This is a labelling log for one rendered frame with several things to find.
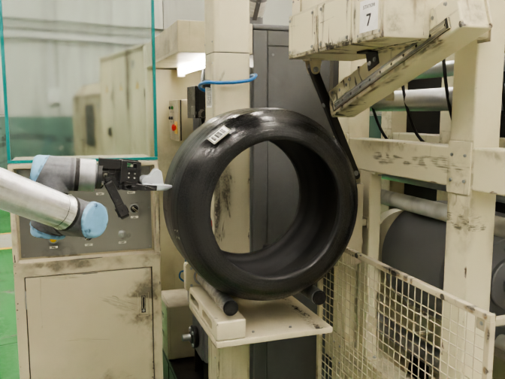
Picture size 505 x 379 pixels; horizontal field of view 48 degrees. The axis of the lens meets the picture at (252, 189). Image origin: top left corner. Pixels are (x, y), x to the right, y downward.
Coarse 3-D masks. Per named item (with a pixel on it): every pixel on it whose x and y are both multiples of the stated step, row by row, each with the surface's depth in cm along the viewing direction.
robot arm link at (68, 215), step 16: (0, 176) 119; (16, 176) 123; (0, 192) 119; (16, 192) 122; (32, 192) 125; (48, 192) 130; (0, 208) 123; (16, 208) 124; (32, 208) 126; (48, 208) 129; (64, 208) 133; (80, 208) 137; (96, 208) 139; (48, 224) 133; (64, 224) 135; (80, 224) 137; (96, 224) 140
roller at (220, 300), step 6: (198, 276) 188; (204, 282) 181; (204, 288) 180; (210, 288) 174; (210, 294) 173; (216, 294) 168; (222, 294) 166; (216, 300) 166; (222, 300) 162; (228, 300) 161; (222, 306) 160; (228, 306) 160; (234, 306) 160; (228, 312) 160; (234, 312) 161
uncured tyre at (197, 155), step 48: (192, 144) 160; (240, 144) 154; (288, 144) 189; (336, 144) 166; (192, 192) 153; (336, 192) 168; (192, 240) 155; (288, 240) 193; (336, 240) 168; (240, 288) 160; (288, 288) 165
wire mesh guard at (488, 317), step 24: (360, 264) 183; (384, 264) 170; (408, 288) 158; (432, 288) 147; (384, 312) 170; (480, 312) 130; (480, 336) 131; (336, 360) 202; (408, 360) 160; (432, 360) 149; (456, 360) 140; (480, 360) 132
